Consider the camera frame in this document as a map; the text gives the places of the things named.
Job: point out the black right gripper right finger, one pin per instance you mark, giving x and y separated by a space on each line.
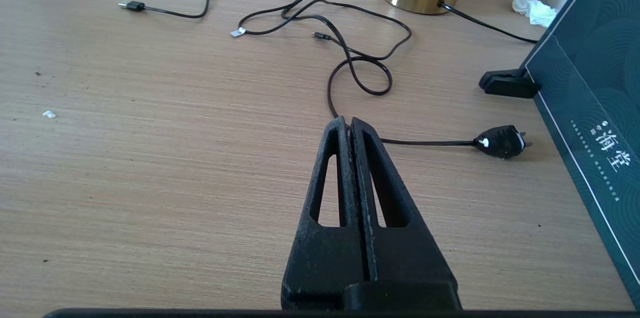
405 253

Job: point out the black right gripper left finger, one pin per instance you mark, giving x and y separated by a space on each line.
325 253

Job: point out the crumpled white tissue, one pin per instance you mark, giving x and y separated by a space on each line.
532 5

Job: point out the tiny white scrap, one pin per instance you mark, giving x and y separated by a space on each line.
49 114

